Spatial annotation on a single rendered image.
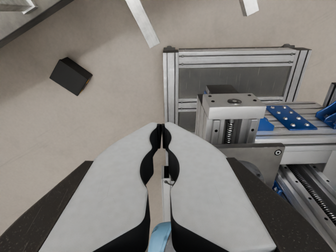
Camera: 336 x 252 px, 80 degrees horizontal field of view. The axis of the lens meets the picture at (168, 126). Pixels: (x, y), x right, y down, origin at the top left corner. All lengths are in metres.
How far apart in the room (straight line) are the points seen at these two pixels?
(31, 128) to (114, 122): 0.67
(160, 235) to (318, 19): 1.59
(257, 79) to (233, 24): 0.39
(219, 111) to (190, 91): 0.82
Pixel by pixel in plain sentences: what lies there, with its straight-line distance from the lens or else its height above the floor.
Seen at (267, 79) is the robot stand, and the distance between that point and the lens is 1.42.
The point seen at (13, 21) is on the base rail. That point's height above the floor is 0.70.
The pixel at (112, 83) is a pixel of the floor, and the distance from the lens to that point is 1.53.
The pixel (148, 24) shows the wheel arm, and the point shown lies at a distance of 0.57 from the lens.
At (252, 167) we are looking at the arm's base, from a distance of 0.52.
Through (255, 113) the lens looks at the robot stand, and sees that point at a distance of 0.52.
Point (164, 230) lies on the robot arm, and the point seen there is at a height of 1.19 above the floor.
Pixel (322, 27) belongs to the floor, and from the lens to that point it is 1.75.
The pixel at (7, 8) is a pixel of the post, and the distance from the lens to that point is 0.73.
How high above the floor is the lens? 1.42
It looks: 61 degrees down
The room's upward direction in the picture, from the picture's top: 178 degrees clockwise
